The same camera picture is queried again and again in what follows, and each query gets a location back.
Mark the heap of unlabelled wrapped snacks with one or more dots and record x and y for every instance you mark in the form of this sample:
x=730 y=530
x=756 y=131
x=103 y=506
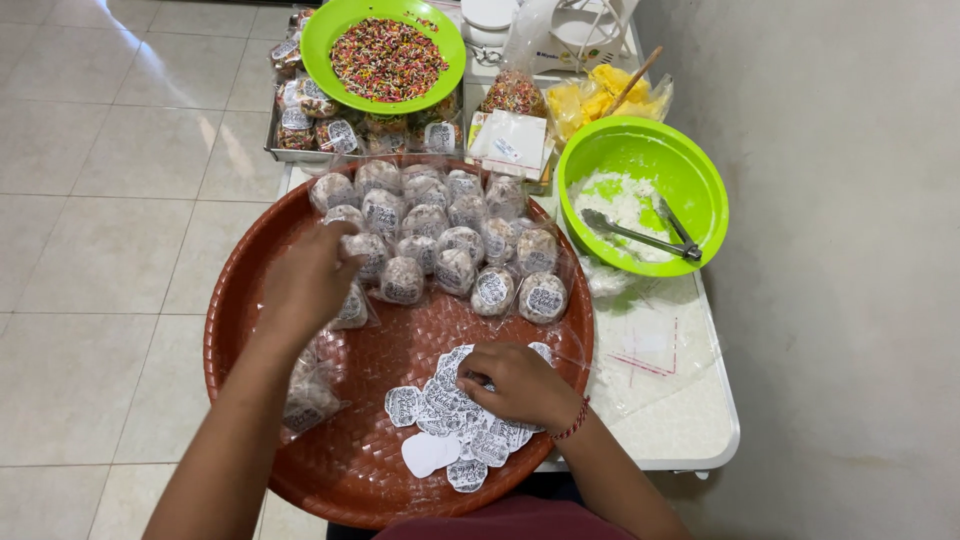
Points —
x=309 y=394

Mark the colourful sprinkles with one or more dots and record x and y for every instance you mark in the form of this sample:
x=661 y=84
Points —
x=388 y=60

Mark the single snack packet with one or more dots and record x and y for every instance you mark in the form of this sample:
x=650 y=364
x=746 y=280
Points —
x=371 y=255

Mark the metal tongs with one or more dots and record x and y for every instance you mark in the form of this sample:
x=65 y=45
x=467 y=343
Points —
x=637 y=236

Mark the person's left hand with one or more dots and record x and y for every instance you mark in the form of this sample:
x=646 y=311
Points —
x=304 y=289

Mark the wooden stick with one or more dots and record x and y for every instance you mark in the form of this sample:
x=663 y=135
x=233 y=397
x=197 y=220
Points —
x=634 y=81

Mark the group of labelled snack balls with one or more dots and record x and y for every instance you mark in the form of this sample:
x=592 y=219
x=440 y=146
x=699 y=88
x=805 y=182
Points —
x=457 y=247

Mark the rectangular metal tray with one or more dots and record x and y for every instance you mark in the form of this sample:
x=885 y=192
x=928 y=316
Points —
x=271 y=146

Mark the white electric mixer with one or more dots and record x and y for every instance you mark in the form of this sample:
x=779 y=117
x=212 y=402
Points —
x=585 y=37

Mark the green plastic plate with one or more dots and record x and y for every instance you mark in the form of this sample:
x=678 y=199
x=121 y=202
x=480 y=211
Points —
x=319 y=45

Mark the group of sprinkle-coated wrapped snacks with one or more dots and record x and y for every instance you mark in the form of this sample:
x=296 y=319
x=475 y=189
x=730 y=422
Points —
x=307 y=124

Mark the white pack of plastic wrappers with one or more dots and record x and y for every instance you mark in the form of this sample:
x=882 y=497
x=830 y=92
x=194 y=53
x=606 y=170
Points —
x=514 y=142

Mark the green plastic bowl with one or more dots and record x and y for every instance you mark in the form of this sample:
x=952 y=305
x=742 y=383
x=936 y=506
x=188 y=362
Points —
x=675 y=161

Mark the brown woven round tray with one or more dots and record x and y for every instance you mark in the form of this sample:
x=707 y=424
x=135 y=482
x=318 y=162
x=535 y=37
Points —
x=375 y=450

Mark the stack of clear plastic bags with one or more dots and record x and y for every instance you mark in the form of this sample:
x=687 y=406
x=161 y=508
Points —
x=652 y=345

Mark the clear bag of yellow cheese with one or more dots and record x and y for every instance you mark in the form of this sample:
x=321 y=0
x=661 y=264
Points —
x=581 y=105

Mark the person's right hand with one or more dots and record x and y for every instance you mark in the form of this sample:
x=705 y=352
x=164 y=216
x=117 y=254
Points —
x=525 y=386

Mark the white grated coconut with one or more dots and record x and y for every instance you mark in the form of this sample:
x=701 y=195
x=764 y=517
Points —
x=619 y=199

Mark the clear bag of sprinkles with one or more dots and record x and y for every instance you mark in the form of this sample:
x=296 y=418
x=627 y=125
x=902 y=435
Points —
x=515 y=94

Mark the pile of round label stickers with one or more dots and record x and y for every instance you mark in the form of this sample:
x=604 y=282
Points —
x=465 y=439

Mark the person's right fingers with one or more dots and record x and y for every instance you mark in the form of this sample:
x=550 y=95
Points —
x=476 y=375

